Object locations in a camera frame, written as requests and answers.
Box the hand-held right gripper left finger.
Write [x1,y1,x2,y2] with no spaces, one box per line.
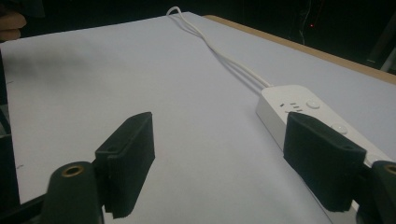
[94,111,156,219]

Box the metal stand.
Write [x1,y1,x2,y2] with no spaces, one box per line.
[366,12,396,75]

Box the white table cover sheet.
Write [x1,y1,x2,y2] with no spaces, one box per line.
[0,11,396,224]

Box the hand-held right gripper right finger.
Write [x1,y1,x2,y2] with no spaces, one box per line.
[282,111,368,213]

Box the white power strip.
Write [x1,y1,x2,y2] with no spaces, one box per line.
[255,84,394,224]

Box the white power cable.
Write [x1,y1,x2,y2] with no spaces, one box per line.
[165,6,275,95]

